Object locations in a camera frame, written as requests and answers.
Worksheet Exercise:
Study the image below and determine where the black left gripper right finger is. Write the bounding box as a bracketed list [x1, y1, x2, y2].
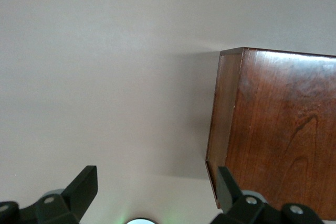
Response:
[209, 166, 326, 224]

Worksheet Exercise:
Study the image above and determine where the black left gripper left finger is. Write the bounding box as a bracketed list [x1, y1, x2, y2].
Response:
[0, 165, 98, 224]

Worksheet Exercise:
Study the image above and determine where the dark brown wooden cabinet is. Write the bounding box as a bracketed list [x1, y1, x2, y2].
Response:
[205, 47, 336, 221]

